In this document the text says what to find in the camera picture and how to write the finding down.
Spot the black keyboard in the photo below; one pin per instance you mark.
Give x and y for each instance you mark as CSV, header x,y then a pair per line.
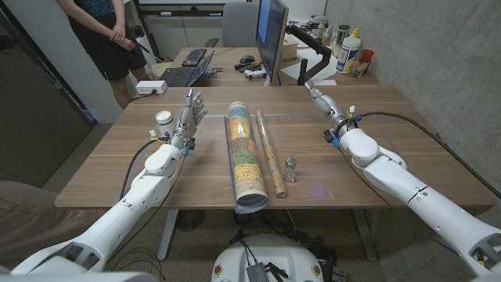
x,y
193,57

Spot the glass jar black lid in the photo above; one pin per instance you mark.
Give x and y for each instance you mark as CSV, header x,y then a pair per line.
x,y
341,35

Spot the black floor fan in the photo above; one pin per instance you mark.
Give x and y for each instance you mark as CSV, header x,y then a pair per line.
x,y
189,220

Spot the standing person in black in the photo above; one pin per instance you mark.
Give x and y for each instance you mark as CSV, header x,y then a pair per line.
x,y
102,47

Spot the small white bottle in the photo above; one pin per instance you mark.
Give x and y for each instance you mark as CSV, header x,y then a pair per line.
x,y
321,29

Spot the white table leg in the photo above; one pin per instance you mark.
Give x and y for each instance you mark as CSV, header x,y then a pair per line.
x,y
364,235
167,235

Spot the seated person beige trousers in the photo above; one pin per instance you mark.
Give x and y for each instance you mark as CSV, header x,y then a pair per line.
x,y
35,223

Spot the grey office chair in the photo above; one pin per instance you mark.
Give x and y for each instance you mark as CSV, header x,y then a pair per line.
x,y
239,23

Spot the red plastic cup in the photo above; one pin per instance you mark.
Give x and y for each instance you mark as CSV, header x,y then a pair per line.
x,y
367,55

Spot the white paper sheet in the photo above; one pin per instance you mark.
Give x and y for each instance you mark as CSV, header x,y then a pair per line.
x,y
291,70

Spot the yellow capped bottle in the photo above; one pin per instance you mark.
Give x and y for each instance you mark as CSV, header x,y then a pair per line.
x,y
355,33

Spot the white wipes canister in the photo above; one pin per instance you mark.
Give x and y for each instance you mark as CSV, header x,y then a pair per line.
x,y
347,55

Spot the white paper cup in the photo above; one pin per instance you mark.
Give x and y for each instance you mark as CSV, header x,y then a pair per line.
x,y
164,121

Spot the small clear glass cup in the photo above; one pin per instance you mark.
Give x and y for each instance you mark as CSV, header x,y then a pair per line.
x,y
289,172

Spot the black computer monitor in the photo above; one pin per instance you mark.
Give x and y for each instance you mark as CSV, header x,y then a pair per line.
x,y
270,35

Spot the dark open laptop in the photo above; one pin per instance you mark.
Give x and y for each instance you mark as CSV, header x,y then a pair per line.
x,y
178,76

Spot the black computer mouse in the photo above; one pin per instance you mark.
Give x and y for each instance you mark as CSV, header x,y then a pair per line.
x,y
247,59

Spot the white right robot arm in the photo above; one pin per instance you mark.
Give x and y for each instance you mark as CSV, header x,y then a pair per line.
x,y
391,172

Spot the light wooden box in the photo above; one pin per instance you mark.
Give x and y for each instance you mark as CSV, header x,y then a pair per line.
x,y
289,49

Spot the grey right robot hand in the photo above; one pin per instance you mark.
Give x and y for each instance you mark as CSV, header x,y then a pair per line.
x,y
329,105

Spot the white power strip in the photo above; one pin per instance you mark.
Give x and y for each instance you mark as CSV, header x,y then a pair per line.
x,y
150,87

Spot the thin brown rolled map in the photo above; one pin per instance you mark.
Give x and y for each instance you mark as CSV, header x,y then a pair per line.
x,y
270,152

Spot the large colourful rolled map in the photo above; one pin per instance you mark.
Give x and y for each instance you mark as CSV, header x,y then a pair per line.
x,y
244,156

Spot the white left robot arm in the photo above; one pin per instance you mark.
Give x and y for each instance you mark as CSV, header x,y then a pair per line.
x,y
141,192

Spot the black remote control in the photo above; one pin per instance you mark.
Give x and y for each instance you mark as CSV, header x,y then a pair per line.
x,y
248,66

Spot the wooden office desk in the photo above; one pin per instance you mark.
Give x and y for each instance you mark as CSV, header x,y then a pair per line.
x,y
227,78

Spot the clear glass tumbler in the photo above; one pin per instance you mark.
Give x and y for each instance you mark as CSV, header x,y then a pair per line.
x,y
359,67

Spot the white game controller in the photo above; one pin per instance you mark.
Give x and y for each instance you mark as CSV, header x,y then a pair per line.
x,y
254,73

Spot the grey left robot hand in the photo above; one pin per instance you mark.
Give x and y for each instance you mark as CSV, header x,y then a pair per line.
x,y
189,119

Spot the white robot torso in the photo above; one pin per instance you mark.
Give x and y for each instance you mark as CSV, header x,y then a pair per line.
x,y
274,250

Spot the grey finned electronics box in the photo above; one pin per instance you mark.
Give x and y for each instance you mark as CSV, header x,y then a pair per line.
x,y
257,273

